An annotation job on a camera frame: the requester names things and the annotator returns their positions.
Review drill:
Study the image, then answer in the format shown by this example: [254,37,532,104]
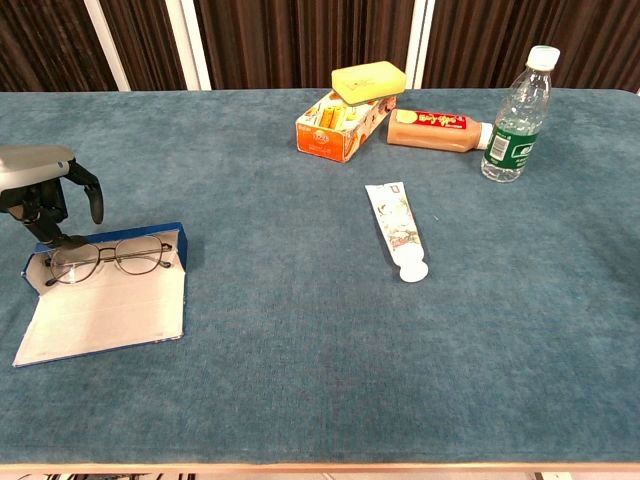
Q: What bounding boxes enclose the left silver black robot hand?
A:
[0,144,105,247]

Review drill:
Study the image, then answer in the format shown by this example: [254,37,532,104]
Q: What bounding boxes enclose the eyeglasses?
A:
[44,235,174,287]

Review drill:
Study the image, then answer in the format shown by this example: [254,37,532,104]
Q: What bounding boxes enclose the blue glasses case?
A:
[12,222,189,369]

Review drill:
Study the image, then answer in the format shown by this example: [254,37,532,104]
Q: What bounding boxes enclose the orange snack carton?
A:
[294,89,397,164]

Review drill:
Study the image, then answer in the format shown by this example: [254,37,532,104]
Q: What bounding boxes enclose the dark brown curtain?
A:
[0,0,640,94]

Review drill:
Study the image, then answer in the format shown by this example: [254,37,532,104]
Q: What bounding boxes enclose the teal table cloth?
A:
[0,88,640,466]

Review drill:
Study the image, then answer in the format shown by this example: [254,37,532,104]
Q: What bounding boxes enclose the white toothpaste tube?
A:
[364,182,430,285]

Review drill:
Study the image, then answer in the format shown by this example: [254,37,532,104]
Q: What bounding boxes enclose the brown tea bottle red label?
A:
[386,108,494,154]

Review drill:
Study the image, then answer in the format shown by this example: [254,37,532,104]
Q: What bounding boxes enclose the clear water bottle green label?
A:
[480,44,563,184]

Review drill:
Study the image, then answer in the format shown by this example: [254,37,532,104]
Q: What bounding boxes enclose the thin white frame post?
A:
[83,0,132,92]

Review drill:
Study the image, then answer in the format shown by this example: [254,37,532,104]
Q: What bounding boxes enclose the wide white frame post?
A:
[165,0,212,91]

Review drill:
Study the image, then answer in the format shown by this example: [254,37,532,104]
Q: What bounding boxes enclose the white double frame post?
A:
[405,0,435,90]

